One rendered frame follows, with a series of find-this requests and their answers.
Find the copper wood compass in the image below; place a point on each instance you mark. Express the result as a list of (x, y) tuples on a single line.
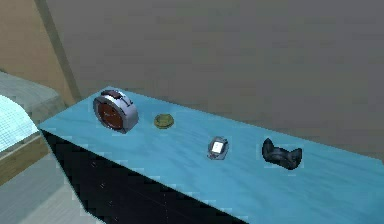
[(164, 120)]

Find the small grey handheld device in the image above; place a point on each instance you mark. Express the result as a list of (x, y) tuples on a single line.
[(218, 148)]

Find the blue top black dresser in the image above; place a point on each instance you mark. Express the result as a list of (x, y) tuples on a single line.
[(200, 180)]

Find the silver red alarm clock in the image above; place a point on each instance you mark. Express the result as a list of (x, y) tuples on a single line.
[(113, 112)]

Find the black game controller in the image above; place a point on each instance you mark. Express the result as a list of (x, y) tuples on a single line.
[(281, 156)]

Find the wooden bed with mattress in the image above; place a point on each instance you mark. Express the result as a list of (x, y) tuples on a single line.
[(30, 100)]

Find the pale blue pillow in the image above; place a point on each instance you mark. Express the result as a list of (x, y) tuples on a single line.
[(13, 125)]

